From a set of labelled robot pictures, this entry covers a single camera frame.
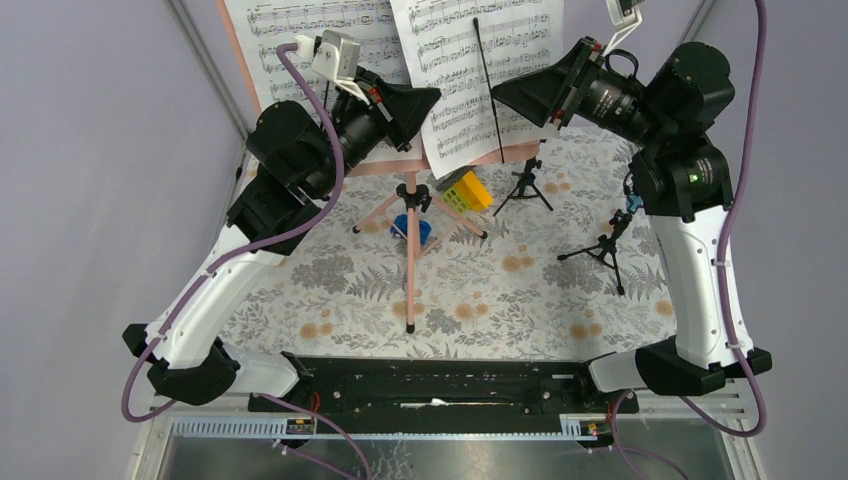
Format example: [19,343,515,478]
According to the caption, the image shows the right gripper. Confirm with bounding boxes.
[488,36,669,148]

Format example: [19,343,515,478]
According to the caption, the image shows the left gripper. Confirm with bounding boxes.
[307,67,445,199]

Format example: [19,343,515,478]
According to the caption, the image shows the sheet music page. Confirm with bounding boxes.
[391,0,564,178]
[219,1,409,123]

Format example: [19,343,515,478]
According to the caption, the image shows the pink music stand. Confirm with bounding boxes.
[216,1,540,333]

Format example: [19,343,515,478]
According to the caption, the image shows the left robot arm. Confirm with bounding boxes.
[123,69,441,411]

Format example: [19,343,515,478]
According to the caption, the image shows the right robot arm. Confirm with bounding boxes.
[492,37,773,412]

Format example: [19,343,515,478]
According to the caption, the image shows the black microphone on tripod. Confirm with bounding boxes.
[493,157,554,217]

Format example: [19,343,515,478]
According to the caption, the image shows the green toy grid piece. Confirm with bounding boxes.
[440,185,471,214]

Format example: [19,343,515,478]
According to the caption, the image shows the blue toy car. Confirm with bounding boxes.
[390,214,432,246]

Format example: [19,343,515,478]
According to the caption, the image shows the yellow toy block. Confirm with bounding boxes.
[457,171,493,211]

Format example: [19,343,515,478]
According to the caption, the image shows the floral table cloth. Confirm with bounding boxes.
[221,127,676,360]

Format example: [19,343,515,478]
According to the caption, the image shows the blue microphone on tripod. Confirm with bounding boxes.
[557,172,644,296]

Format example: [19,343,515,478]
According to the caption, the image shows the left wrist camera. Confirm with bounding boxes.
[294,30,361,85]

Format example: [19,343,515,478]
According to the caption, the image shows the black right page holder wire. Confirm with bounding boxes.
[472,17,507,165]

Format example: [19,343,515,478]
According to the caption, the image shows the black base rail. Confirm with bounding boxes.
[283,356,639,426]

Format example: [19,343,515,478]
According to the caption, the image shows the white slotted cable duct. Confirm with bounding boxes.
[170,415,599,442]

